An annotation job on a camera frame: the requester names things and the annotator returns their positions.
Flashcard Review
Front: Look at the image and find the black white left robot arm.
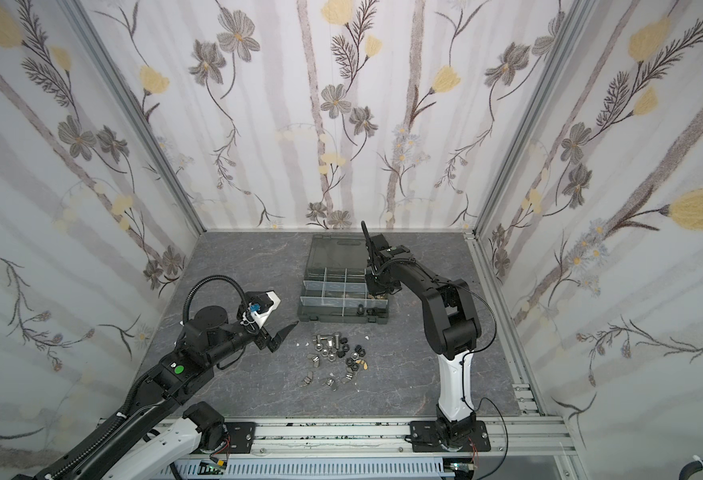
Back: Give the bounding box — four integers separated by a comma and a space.
33, 306, 297, 479

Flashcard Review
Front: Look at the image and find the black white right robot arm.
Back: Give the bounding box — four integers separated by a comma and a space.
361, 223, 481, 450

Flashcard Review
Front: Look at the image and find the green plastic organizer box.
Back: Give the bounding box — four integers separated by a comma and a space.
298, 234, 389, 325

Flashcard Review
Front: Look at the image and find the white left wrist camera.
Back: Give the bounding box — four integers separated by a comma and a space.
244, 290, 282, 329

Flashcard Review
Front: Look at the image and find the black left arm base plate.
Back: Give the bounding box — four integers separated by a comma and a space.
221, 422, 257, 454

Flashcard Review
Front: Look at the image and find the white slotted cable duct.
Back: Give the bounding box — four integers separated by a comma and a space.
176, 458, 455, 479

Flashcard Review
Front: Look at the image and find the black corrugated cable conduit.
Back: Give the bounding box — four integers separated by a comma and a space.
30, 413, 131, 480

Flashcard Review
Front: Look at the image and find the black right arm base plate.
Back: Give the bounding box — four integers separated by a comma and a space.
405, 420, 491, 453

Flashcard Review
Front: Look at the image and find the aluminium front rail frame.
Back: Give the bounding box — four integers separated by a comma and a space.
80, 383, 587, 480

